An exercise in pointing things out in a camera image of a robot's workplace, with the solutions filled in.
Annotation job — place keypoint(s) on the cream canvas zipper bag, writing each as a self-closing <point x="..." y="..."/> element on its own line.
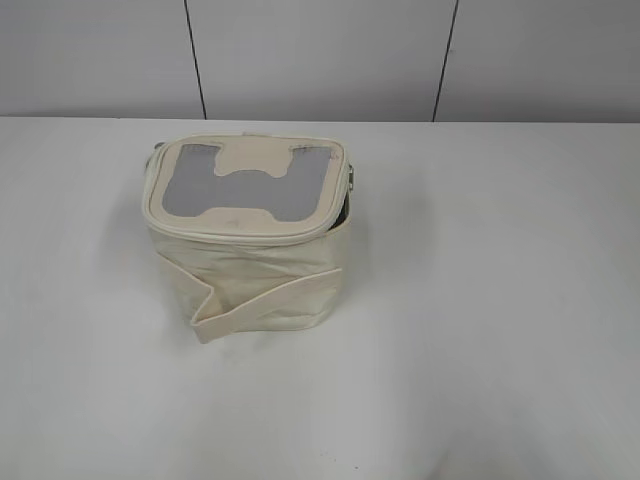
<point x="252" y="230"/>

